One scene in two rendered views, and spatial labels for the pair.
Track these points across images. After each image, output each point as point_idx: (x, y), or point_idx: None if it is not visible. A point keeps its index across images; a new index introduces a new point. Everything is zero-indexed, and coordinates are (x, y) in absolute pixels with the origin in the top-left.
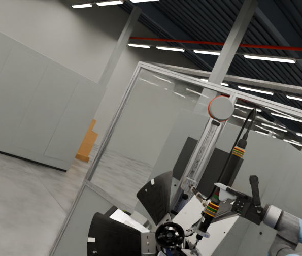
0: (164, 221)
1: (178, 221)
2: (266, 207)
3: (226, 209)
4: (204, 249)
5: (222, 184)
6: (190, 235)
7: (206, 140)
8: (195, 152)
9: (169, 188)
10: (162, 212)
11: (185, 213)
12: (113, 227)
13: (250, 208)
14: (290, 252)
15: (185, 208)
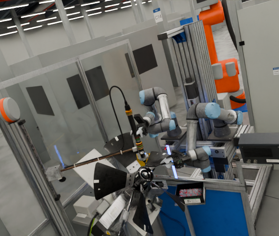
0: (128, 179)
1: None
2: (147, 120)
3: (123, 143)
4: None
5: (139, 130)
6: None
7: (29, 139)
8: (32, 154)
9: (111, 168)
10: (123, 178)
11: (88, 178)
12: (140, 209)
13: None
14: (167, 123)
15: (84, 177)
